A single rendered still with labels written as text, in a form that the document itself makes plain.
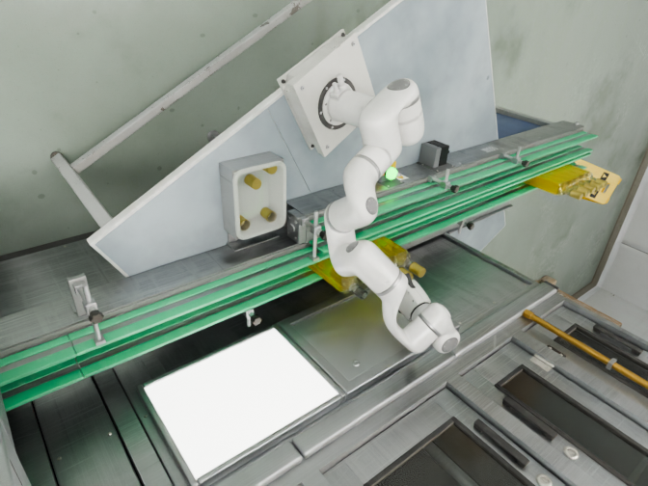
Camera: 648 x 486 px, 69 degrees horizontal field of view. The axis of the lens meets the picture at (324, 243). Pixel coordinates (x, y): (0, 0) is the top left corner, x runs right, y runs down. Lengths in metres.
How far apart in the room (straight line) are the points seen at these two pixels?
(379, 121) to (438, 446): 0.81
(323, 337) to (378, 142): 0.61
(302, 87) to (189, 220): 0.50
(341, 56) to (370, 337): 0.83
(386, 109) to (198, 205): 0.61
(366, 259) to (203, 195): 0.55
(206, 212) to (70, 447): 0.69
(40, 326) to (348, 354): 0.80
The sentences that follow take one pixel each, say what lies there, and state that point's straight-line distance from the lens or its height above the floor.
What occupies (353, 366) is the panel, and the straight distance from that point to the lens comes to 1.37.
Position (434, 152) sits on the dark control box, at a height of 0.83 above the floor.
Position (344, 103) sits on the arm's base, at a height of 0.90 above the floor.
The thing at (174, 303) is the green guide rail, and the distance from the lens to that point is 1.34.
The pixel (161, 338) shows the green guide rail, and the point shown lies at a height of 0.95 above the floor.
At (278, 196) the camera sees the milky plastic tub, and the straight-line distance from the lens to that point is 1.47.
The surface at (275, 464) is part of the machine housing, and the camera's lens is 1.18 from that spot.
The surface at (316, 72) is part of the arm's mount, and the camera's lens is 1.41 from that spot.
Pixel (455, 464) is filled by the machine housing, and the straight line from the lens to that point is 1.29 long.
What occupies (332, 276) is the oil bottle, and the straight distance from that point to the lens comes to 1.46.
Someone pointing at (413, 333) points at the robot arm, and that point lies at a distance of 1.23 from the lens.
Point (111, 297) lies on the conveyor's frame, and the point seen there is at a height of 0.82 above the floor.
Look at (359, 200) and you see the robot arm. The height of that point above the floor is 1.22.
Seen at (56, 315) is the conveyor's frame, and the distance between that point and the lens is 1.36.
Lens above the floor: 1.92
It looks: 41 degrees down
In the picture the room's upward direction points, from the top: 125 degrees clockwise
